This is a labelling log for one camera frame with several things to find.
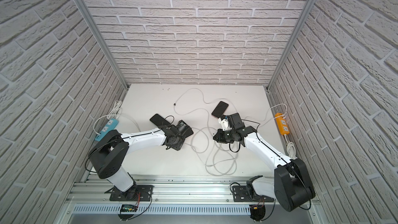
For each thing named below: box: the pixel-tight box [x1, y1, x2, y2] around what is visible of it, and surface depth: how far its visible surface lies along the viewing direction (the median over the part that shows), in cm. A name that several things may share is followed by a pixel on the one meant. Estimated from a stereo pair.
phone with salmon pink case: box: [211, 100, 229, 119], surface depth 109 cm
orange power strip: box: [274, 112, 290, 136], surface depth 101 cm
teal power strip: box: [94, 118, 120, 142], surface depth 97 cm
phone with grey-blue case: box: [149, 113, 171, 128], surface depth 102 cm
